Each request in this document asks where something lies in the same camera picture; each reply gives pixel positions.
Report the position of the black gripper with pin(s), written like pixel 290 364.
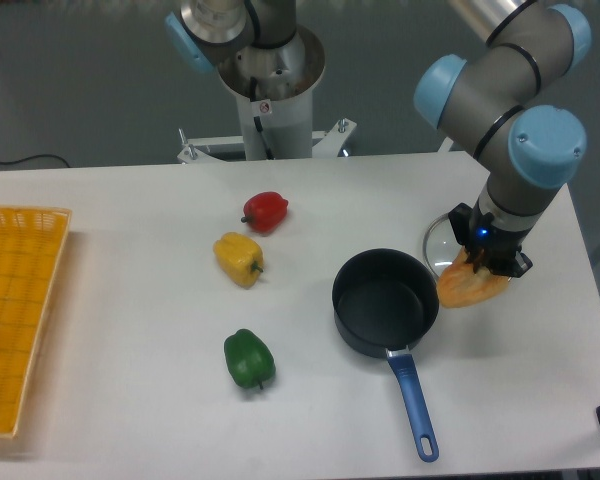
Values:
pixel 488 245

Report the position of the yellow woven basket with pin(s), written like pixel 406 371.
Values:
pixel 32 240

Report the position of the green bell pepper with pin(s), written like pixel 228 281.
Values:
pixel 249 361

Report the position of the black pan with blue handle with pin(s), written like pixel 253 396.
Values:
pixel 384 303

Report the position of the grey blue-capped right robot arm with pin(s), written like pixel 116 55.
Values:
pixel 530 152

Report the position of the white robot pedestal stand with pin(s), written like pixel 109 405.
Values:
pixel 272 130

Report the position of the red bell pepper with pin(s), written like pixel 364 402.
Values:
pixel 265 211

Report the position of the grey blue-capped left robot arm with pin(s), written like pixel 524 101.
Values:
pixel 258 48

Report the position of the glass pan lid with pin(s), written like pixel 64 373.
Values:
pixel 439 246

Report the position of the yellow bell pepper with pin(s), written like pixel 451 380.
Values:
pixel 240 257

